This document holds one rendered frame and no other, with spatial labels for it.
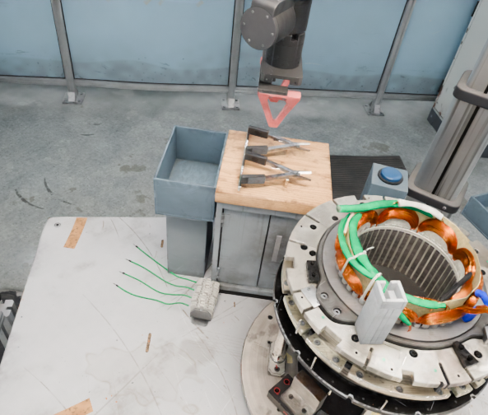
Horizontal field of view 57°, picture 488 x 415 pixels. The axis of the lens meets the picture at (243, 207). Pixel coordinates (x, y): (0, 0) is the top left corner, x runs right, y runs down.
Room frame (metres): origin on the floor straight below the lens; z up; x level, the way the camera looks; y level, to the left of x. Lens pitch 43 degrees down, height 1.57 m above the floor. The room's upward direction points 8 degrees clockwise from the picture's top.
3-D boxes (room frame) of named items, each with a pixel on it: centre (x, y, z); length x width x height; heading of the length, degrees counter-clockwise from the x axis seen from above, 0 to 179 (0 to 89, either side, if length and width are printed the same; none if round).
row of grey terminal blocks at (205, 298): (0.53, 0.05, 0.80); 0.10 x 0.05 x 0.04; 174
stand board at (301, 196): (0.65, -0.05, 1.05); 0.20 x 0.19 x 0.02; 90
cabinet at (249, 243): (0.65, -0.05, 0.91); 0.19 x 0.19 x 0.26; 0
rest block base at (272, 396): (0.34, -0.13, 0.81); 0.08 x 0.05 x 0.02; 47
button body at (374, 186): (0.71, -0.28, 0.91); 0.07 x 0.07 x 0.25; 80
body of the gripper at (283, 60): (0.69, -0.03, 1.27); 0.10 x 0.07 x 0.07; 2
